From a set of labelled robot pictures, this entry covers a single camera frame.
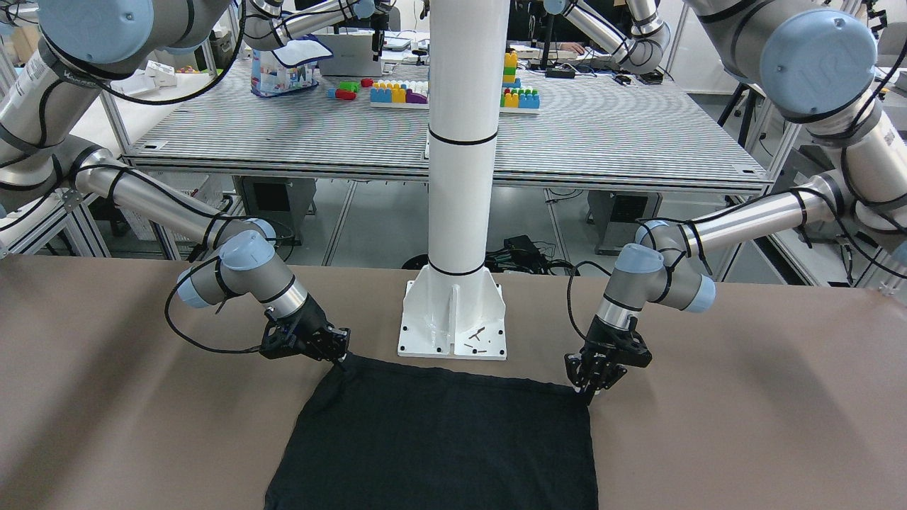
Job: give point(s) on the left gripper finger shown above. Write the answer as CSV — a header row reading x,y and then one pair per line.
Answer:
x,y
588,392
602,386

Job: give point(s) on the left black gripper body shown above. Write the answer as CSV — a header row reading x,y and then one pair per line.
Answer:
x,y
594,367

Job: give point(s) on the colourful toy block set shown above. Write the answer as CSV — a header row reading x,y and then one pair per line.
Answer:
x,y
382,93

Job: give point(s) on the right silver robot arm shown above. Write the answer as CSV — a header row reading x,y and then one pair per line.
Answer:
x,y
83,47

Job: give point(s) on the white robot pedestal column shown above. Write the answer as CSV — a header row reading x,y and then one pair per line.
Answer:
x,y
454,308

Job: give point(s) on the grey laptop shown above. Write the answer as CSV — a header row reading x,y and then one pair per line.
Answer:
x,y
352,55

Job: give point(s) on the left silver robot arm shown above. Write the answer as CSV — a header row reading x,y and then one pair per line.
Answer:
x,y
815,66

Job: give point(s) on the aluminium frame work table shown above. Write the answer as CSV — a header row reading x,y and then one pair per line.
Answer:
x,y
589,133

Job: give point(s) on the blue white plastic bag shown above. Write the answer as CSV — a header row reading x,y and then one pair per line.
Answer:
x,y
287,69

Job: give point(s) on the black t-shirt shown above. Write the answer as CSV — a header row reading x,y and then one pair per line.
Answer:
x,y
380,435

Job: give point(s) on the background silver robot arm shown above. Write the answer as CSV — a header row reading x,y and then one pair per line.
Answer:
x,y
266,27

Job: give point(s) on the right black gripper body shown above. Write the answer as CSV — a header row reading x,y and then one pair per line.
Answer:
x,y
312,316

